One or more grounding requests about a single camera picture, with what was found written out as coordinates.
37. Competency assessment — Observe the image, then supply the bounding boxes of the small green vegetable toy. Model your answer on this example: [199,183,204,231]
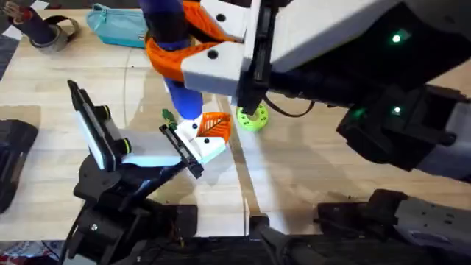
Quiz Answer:
[160,107,180,130]

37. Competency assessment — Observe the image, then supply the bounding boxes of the grey tape roll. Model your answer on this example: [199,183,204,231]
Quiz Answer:
[29,15,81,55]

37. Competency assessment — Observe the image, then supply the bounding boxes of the black rail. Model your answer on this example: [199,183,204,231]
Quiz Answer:
[124,215,471,265]

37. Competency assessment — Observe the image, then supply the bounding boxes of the dark purple tool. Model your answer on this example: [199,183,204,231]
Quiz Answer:
[1,1,56,46]

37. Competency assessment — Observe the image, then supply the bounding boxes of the black bucket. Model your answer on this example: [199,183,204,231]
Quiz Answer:
[0,119,40,215]

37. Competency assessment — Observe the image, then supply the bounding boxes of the teal zip bag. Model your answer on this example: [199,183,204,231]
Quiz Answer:
[86,2,149,49]

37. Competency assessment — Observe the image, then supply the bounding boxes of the green disc with holes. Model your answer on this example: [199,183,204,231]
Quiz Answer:
[235,102,269,133]

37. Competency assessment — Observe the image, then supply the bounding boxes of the left wrist flat plate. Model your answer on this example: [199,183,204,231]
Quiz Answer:
[67,79,118,173]

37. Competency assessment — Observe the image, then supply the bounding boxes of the colourful patterned cloth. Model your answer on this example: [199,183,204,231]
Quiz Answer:
[0,239,65,265]

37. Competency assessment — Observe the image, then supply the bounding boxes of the black cable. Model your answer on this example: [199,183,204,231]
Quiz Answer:
[261,94,316,119]

